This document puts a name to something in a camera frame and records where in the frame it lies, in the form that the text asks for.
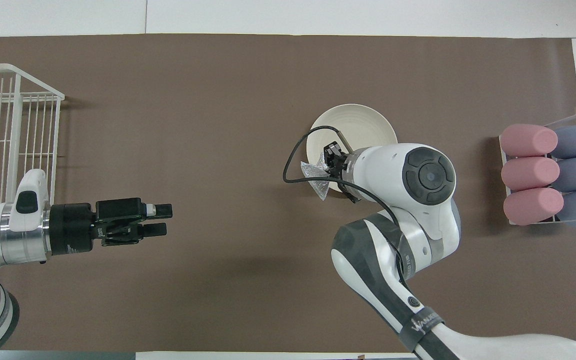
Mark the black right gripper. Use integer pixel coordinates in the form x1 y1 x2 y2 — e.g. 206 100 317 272
322 141 364 204

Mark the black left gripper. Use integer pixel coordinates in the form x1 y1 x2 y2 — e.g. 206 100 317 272
47 198 173 257

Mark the silver mesh sponge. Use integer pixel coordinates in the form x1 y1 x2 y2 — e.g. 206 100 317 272
300 151 341 201

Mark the cream round plate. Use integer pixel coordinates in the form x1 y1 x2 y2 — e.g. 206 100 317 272
306 103 399 198

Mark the brown table mat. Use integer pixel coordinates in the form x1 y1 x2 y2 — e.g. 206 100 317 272
0 33 576 353

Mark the pink plastic cup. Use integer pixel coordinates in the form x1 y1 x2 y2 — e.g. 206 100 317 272
501 156 560 192
503 187 565 226
499 124 559 157

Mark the white wire dish rack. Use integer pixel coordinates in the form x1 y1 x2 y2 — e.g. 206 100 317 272
0 63 66 207

